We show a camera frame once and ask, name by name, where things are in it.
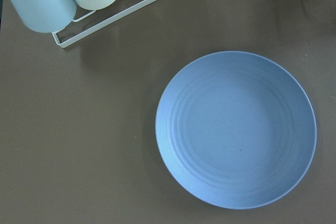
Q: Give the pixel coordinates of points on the blue plate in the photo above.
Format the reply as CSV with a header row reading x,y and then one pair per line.
x,y
236,130

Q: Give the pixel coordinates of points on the white cup rack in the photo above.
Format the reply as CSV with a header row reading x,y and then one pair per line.
x,y
87,22

